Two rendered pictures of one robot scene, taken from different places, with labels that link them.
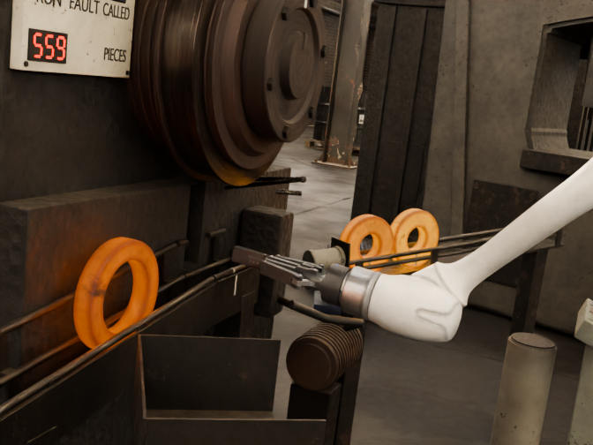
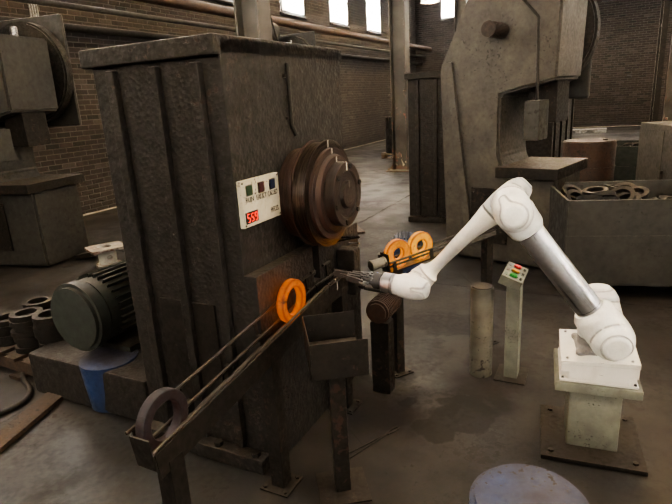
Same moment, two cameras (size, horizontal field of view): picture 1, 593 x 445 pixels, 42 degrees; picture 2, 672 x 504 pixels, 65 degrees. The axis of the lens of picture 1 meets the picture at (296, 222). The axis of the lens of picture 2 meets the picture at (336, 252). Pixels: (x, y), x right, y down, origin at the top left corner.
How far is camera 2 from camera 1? 0.96 m
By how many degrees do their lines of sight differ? 8
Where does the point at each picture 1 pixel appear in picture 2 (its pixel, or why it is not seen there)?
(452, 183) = (459, 190)
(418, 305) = (410, 286)
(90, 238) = (277, 281)
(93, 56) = (267, 212)
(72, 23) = (258, 204)
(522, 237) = (450, 251)
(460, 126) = (459, 157)
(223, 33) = (315, 192)
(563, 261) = not seen: hidden behind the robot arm
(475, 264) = (436, 263)
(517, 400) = (478, 314)
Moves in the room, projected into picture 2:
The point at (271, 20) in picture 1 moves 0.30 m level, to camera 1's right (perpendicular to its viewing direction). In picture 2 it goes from (333, 183) to (406, 180)
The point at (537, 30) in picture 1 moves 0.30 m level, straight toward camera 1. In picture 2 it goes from (495, 97) to (492, 97)
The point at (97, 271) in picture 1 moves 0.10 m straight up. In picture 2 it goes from (283, 294) to (280, 270)
